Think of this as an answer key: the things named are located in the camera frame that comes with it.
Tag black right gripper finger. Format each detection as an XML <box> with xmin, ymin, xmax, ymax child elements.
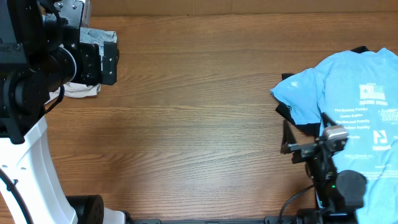
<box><xmin>280</xmin><ymin>119</ymin><xmax>297</xmax><ymax>154</ymax></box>
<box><xmin>322</xmin><ymin>112</ymin><xmax>337</xmax><ymax>127</ymax></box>

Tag light blue denim shorts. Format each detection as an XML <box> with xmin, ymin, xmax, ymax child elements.
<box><xmin>80</xmin><ymin>27</ymin><xmax>118</xmax><ymax>56</ymax></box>

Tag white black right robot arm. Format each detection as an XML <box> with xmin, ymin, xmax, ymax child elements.
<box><xmin>278</xmin><ymin>113</ymin><xmax>367</xmax><ymax>223</ymax></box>

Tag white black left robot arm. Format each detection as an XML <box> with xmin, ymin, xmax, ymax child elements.
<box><xmin>1</xmin><ymin>0</ymin><xmax>131</xmax><ymax>224</ymax></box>

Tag black garment under t-shirt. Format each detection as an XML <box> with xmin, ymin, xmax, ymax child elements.
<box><xmin>275</xmin><ymin>45</ymin><xmax>369</xmax><ymax>138</ymax></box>

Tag folded beige shorts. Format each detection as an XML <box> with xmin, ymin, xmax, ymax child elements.
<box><xmin>63</xmin><ymin>82</ymin><xmax>101</xmax><ymax>98</ymax></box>

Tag light blue printed t-shirt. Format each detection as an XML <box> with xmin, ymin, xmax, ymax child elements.
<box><xmin>271</xmin><ymin>49</ymin><xmax>397</xmax><ymax>223</ymax></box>

